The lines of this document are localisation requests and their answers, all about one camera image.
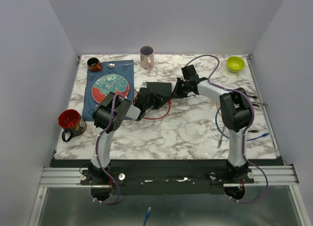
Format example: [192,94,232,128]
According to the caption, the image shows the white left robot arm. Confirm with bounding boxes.
[91,87,170,184]

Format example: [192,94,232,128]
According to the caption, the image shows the grey ethernet cable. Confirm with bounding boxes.
[217,101,269,148]

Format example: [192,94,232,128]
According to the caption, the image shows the metal spoon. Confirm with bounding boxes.
[107,63,133,68]

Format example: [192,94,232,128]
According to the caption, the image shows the red black patterned mug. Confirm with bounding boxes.
[58,109,87,142]

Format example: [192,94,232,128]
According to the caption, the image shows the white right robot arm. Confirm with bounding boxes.
[171,65,255,183]

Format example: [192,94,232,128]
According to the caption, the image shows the pink ceramic mug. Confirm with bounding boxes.
[139,45,154,69]

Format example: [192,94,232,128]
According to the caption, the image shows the blue placemat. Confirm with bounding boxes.
[82,60,134,121]

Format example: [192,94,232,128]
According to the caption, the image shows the blue cable on floor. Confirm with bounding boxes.
[142,207,152,226]

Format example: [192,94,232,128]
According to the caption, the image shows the small brown orange cup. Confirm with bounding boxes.
[87,57,102,72]

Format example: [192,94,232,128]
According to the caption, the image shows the black mounting base bar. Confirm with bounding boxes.
[80,160,254,195]

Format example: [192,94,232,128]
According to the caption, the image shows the black network switch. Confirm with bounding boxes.
[147,82,172,97]

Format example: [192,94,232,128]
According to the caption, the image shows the red and teal plate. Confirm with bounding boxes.
[91,74,130,103]

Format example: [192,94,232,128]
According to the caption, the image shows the lime green bowl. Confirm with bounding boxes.
[226,56,245,73]

